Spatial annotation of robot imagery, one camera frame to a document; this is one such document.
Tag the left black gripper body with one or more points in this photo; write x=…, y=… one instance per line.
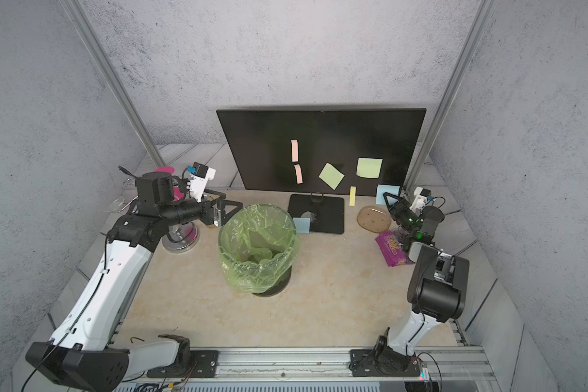
x=206, y=216

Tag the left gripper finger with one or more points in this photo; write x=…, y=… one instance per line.
x=216, y=195
x=228, y=208

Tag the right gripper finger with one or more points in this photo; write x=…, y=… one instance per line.
x=402, y=200
x=390, y=199

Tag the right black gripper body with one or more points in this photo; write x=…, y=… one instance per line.
x=406, y=218

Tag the blue sticky note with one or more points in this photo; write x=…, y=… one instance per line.
x=302, y=224
x=381, y=189

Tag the green sticky note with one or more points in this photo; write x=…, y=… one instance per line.
x=369, y=168
x=331, y=176

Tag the yellow sticky strip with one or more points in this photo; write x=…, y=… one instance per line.
x=352, y=199

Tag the pink sticky strip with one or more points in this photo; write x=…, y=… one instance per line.
x=298, y=171
x=295, y=151

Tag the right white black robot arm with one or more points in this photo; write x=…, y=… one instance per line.
x=436, y=291

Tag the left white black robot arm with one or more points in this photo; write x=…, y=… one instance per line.
x=79, y=354

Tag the black monitor stand base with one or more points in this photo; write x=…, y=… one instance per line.
x=325, y=214

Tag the black computer monitor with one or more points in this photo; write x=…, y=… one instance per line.
x=260, y=141

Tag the brown oval soap dish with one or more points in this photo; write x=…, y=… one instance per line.
x=374, y=219

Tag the purple snack packet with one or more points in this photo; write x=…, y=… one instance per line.
x=390, y=245

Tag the green bag lined trash bin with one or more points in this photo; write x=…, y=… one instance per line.
x=257, y=249

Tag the clear wine glass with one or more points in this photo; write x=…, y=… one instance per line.
x=121, y=204

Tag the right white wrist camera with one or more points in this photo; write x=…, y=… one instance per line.
x=421, y=197

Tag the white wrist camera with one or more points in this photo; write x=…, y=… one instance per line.
x=421, y=197
x=199, y=175

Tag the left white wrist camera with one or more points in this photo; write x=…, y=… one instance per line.
x=199, y=175

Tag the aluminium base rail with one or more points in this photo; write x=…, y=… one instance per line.
x=433, y=366

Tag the right aluminium corner post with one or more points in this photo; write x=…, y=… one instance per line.
x=472, y=42

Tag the aluminium corner post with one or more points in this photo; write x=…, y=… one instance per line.
x=85, y=31
x=472, y=42

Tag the left aluminium corner post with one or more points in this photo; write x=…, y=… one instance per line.
x=85, y=31

